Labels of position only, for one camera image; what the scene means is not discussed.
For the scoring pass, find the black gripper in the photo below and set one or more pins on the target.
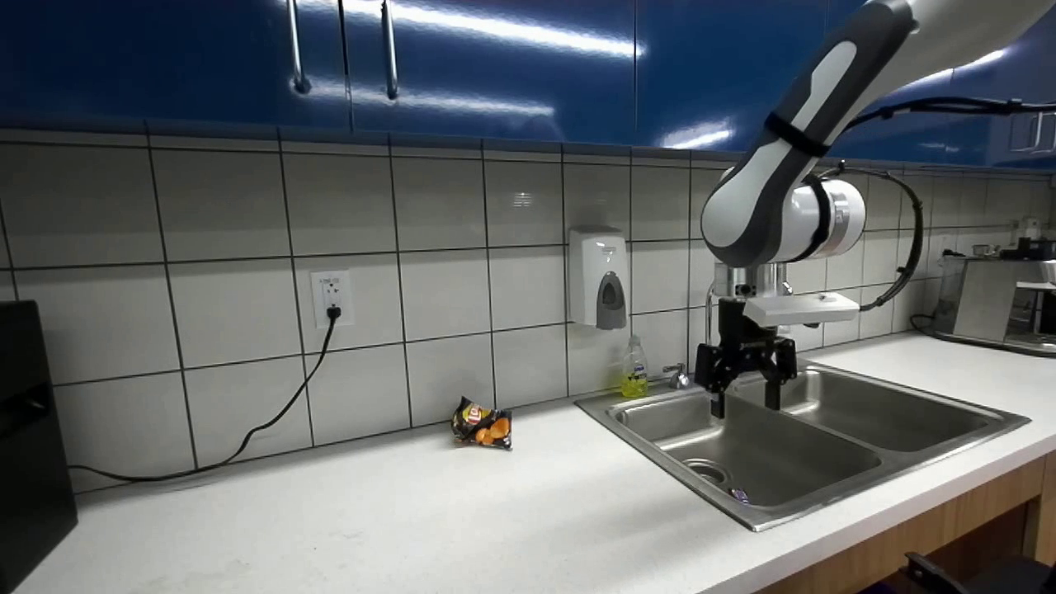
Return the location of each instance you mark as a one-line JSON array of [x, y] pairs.
[[745, 334]]

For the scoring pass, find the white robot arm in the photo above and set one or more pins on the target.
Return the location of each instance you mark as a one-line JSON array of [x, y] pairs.
[[794, 153]]

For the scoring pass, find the stainless steel double sink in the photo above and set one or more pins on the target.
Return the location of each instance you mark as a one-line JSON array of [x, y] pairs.
[[837, 451]]

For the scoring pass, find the chrome faucet knob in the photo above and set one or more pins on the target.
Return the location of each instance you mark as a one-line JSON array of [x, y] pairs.
[[675, 376]]

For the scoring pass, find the green dish soap bottle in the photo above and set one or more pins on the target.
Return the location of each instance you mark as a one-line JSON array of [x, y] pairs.
[[632, 380]]

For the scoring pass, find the wooden base cabinet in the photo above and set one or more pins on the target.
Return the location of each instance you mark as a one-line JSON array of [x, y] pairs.
[[879, 540]]

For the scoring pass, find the silver countertop appliance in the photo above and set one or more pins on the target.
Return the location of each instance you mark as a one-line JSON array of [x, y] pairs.
[[991, 297]]

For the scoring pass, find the black orange Lay's chip bag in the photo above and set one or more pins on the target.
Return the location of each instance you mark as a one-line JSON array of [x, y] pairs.
[[483, 424]]

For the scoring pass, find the black chair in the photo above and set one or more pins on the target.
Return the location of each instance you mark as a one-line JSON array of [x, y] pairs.
[[991, 578]]

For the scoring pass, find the black box appliance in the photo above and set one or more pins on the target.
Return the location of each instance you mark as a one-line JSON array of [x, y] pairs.
[[31, 439]]

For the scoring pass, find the white wall soap dispenser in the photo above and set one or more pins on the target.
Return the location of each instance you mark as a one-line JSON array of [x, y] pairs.
[[599, 276]]

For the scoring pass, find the white wall outlet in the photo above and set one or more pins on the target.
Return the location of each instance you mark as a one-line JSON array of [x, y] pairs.
[[336, 287]]

